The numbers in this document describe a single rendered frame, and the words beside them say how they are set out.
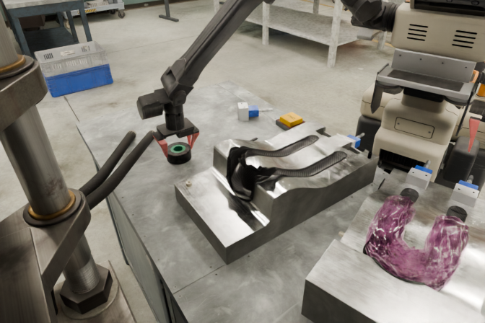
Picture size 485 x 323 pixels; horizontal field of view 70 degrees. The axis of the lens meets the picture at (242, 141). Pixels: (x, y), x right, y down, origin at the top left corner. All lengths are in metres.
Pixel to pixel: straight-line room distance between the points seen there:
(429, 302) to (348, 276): 0.13
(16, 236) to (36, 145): 0.15
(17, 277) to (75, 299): 0.23
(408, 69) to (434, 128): 0.22
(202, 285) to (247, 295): 0.10
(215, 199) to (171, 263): 0.18
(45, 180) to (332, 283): 0.50
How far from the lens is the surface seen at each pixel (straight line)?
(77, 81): 3.86
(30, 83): 0.54
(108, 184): 0.89
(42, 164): 0.61
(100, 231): 2.15
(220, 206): 0.87
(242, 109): 1.30
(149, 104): 0.99
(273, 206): 0.79
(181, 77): 0.93
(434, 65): 1.20
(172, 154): 1.10
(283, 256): 0.84
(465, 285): 0.80
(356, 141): 1.18
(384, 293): 0.69
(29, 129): 0.58
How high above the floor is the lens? 1.45
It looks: 33 degrees down
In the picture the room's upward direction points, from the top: 1 degrees counter-clockwise
